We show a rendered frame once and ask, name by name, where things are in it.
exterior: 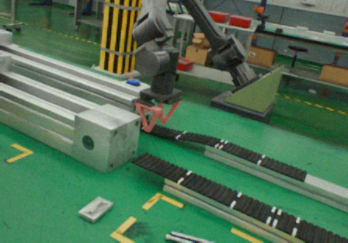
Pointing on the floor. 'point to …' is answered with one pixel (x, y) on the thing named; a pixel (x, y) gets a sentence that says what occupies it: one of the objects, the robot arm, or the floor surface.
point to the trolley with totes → (186, 67)
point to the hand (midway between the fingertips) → (155, 124)
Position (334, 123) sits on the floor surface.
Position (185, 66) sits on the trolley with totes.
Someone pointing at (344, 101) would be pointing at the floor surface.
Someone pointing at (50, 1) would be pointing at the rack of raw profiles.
